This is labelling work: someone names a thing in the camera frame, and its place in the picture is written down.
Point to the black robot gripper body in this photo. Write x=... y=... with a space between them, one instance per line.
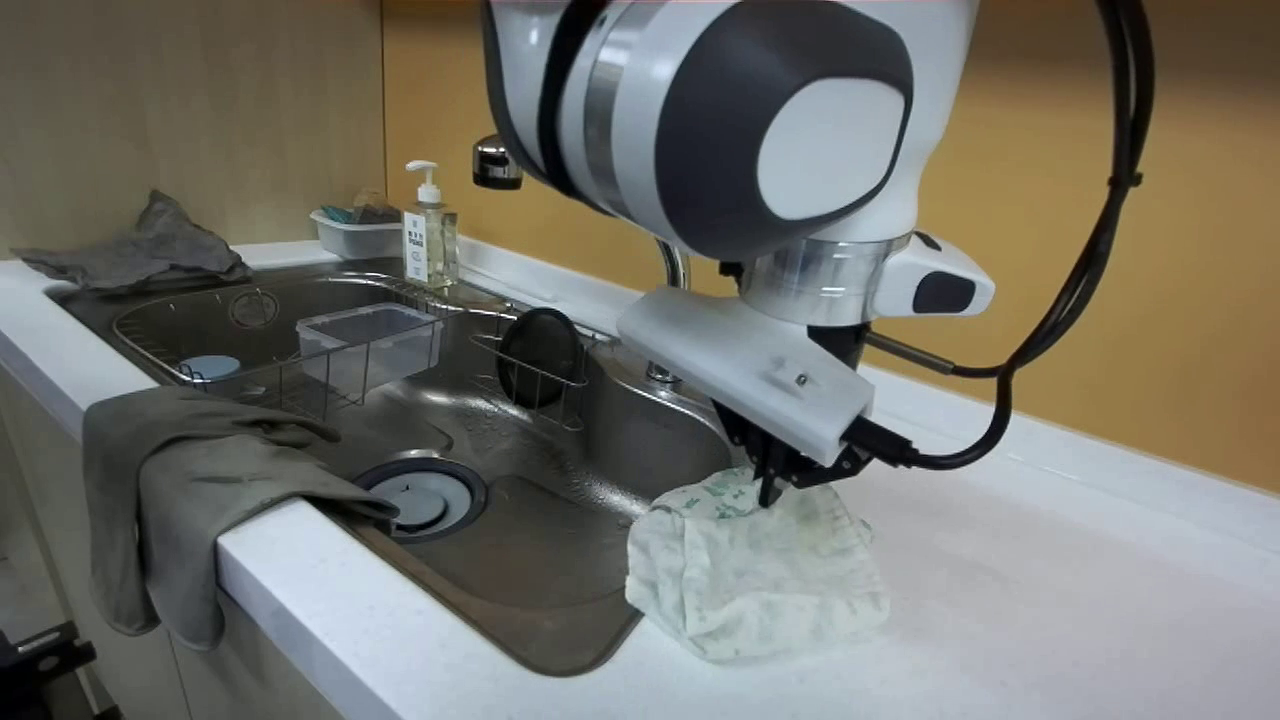
x=821 y=447

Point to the white towel with green print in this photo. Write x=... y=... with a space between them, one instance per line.
x=762 y=572

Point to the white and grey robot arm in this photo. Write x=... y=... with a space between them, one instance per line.
x=720 y=121

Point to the stainless steel sink basin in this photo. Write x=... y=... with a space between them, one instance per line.
x=561 y=532

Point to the black round sink strainer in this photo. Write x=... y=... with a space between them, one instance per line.
x=542 y=352

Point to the round sink drain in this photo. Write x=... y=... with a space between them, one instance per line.
x=424 y=497

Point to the clear soap pump bottle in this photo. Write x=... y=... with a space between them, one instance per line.
x=424 y=242

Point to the chrome kitchen faucet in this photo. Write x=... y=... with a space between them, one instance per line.
x=497 y=163

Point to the clear plastic container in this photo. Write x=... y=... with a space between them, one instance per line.
x=365 y=344

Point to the white plastic sponge tray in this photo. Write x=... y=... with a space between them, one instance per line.
x=353 y=242

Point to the dark scrubber sponge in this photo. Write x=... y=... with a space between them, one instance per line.
x=358 y=214

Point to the blue round disc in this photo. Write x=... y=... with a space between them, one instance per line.
x=209 y=364

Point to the large grey cloth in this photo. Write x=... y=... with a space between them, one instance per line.
x=173 y=482

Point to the crumpled grey cloth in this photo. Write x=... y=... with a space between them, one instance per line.
x=154 y=245

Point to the black object by cabinet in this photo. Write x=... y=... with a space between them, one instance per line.
x=40 y=674

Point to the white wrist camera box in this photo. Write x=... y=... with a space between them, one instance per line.
x=744 y=364

